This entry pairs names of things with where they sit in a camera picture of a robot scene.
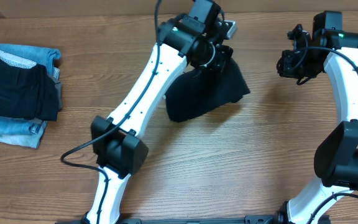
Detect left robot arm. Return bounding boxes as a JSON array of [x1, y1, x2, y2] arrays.
[[81, 1, 230, 223]]

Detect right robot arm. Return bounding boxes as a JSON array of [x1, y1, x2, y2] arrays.
[[271, 11, 358, 223]]

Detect black t-shirt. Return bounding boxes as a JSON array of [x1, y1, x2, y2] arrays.
[[165, 59, 250, 123]]

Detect grey folded garment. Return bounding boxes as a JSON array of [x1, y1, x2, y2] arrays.
[[50, 77, 63, 111]]

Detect white mesh garment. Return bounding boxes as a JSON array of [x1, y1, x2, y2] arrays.
[[0, 50, 37, 69]]

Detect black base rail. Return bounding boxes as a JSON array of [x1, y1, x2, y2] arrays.
[[117, 215, 274, 224]]

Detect folded light blue garment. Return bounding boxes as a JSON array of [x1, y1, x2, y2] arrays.
[[0, 44, 61, 75]]

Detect folded blue jeans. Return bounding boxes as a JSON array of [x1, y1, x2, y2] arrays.
[[0, 117, 48, 149]]

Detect folded black garment on stack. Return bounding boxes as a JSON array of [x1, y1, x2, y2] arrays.
[[0, 59, 59, 121]]

